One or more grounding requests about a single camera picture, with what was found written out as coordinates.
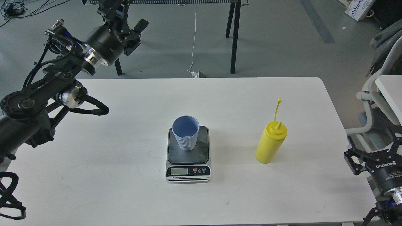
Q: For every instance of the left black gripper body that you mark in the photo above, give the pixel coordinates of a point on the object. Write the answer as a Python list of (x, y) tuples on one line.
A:
[(104, 45)]

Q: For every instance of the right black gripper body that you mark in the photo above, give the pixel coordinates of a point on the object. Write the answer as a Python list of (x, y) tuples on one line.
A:
[(387, 177)]

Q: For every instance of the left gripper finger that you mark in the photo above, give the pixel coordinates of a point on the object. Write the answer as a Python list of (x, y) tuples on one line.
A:
[(114, 13), (131, 38)]

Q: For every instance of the yellow squeeze bottle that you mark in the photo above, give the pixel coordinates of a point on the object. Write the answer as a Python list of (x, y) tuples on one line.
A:
[(273, 136)]

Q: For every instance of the blue ribbed plastic cup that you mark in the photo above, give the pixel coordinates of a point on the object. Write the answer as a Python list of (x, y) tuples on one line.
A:
[(185, 130)]

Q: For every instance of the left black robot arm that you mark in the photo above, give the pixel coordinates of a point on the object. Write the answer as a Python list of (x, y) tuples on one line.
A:
[(51, 90)]

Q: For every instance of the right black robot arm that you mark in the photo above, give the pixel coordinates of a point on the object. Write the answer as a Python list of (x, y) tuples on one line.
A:
[(390, 210)]

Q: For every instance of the digital kitchen scale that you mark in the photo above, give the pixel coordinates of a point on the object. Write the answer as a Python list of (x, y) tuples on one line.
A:
[(192, 166)]

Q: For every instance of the black trestle table stand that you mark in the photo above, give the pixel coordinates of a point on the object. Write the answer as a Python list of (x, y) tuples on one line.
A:
[(232, 25)]

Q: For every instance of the white cardboard box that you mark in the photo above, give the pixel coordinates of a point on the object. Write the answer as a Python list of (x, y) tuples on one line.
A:
[(358, 9)]

